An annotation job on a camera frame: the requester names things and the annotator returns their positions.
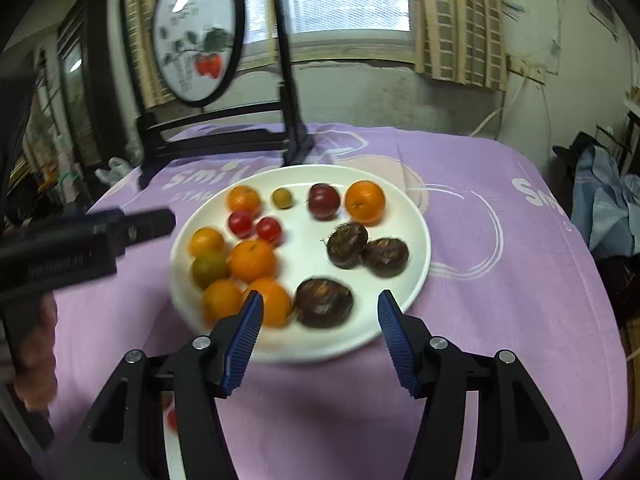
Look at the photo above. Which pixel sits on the dark red plum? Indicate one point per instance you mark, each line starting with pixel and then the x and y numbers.
pixel 323 201

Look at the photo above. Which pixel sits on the small green tomato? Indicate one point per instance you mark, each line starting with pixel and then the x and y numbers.
pixel 282 197

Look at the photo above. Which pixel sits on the beige checked curtain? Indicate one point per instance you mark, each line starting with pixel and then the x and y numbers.
pixel 149 85
pixel 450 25

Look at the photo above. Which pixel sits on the black framed painted table screen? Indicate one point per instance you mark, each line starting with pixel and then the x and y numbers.
pixel 195 35

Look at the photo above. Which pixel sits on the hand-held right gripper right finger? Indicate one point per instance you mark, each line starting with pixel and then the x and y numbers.
pixel 397 342

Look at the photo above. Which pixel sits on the dark brown water chestnut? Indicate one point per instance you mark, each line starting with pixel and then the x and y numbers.
pixel 347 244
pixel 322 302
pixel 386 258

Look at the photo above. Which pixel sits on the greenish tangerine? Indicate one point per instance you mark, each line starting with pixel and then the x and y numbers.
pixel 210 269

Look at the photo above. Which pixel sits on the dark wooden cabinet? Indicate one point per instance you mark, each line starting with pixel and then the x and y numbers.
pixel 75 85

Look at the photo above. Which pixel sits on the white wall outlet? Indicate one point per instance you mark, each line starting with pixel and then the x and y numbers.
pixel 525 69

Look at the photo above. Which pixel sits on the red cherry tomato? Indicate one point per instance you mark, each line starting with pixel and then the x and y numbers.
pixel 269 230
pixel 240 222

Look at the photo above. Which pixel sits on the white round plate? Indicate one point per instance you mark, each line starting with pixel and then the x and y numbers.
pixel 300 255

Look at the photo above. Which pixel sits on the blue clothing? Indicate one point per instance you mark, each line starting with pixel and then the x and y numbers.
pixel 605 200

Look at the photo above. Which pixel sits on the purple printed blanket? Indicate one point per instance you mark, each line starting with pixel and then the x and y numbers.
pixel 475 310

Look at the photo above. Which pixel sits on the person's left hand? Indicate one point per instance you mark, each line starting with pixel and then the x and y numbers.
pixel 40 355

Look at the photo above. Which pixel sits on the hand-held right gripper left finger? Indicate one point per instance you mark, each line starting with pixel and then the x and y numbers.
pixel 242 342

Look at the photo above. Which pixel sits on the white plastic bag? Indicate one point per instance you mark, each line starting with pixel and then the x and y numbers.
pixel 112 170

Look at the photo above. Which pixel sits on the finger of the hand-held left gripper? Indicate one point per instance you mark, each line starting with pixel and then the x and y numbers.
pixel 150 227

